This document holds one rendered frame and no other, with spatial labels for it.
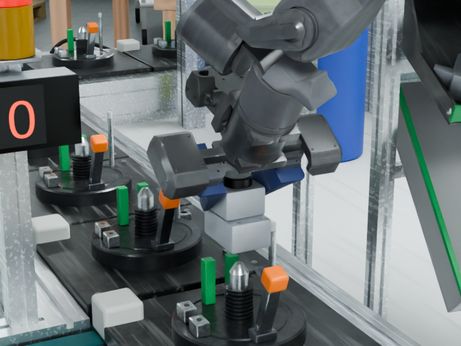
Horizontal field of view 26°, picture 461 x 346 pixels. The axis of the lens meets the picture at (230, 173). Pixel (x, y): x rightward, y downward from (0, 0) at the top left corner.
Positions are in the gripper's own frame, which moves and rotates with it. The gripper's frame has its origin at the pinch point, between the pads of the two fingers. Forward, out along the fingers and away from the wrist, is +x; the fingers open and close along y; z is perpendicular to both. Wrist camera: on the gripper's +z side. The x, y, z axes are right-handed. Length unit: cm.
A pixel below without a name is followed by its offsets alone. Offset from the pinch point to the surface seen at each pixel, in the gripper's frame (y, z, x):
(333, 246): -36, 13, 44
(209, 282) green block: 1.4, -4.6, 11.1
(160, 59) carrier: -45, 93, 89
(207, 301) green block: 1.7, -5.9, 12.8
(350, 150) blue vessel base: -61, 43, 63
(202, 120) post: -45, 70, 83
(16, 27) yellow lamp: 18.6, 16.1, -7.8
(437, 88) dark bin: -20.8, 1.1, -9.6
